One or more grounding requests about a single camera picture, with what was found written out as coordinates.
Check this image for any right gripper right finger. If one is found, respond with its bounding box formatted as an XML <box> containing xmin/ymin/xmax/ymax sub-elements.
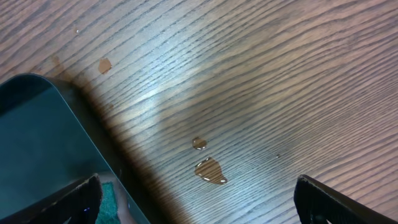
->
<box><xmin>294</xmin><ymin>175</ymin><xmax>397</xmax><ymax>224</ymax></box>

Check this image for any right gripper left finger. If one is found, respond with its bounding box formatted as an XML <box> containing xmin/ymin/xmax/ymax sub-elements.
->
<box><xmin>1</xmin><ymin>173</ymin><xmax>103</xmax><ymax>224</ymax></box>

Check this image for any green sponge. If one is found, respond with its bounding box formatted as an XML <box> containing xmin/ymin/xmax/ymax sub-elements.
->
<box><xmin>95</xmin><ymin>182</ymin><xmax>121</xmax><ymax>224</ymax></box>

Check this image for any black rectangular tray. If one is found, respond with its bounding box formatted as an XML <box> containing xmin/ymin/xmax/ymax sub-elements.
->
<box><xmin>1</xmin><ymin>73</ymin><xmax>149</xmax><ymax>223</ymax></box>

